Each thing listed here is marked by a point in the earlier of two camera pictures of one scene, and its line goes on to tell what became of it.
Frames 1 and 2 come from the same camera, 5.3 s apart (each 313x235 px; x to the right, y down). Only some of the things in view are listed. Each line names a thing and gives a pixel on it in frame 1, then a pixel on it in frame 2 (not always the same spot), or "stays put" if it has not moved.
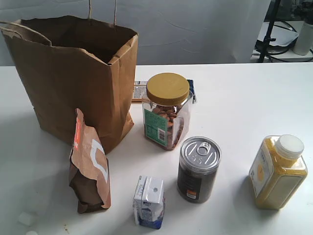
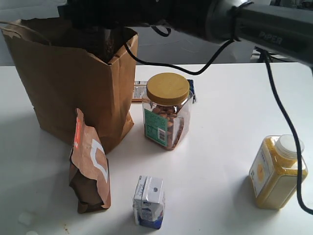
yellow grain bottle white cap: [278, 170] stays put
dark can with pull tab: [199, 160] -> [104, 42]
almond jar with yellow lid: [167, 108] stays put
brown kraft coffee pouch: [89, 179] stays put
